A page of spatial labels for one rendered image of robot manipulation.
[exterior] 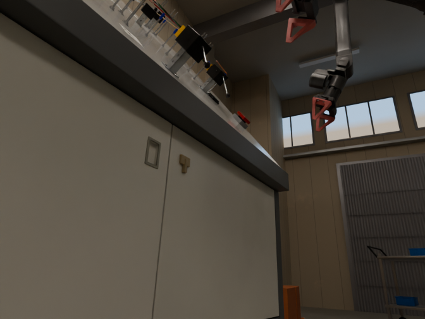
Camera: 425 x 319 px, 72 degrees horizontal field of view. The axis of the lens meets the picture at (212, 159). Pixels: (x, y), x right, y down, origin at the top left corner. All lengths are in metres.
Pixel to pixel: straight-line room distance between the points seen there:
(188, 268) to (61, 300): 0.26
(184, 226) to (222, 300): 0.21
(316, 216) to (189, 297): 6.44
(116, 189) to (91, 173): 0.05
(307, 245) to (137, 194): 6.50
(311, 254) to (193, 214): 6.33
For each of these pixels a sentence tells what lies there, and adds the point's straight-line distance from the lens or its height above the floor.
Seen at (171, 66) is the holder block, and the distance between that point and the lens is 0.68.
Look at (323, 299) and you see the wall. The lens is 6.87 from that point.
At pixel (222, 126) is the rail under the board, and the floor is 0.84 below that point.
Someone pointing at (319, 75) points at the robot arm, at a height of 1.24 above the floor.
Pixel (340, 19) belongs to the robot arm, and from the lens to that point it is 1.39.
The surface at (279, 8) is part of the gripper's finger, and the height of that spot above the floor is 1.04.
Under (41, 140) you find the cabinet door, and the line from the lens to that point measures 0.43.
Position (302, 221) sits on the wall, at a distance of 7.01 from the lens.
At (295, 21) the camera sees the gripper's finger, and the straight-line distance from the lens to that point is 0.82.
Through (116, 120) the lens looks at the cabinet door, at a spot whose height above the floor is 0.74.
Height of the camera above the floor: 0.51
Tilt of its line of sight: 22 degrees up
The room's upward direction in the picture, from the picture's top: 2 degrees clockwise
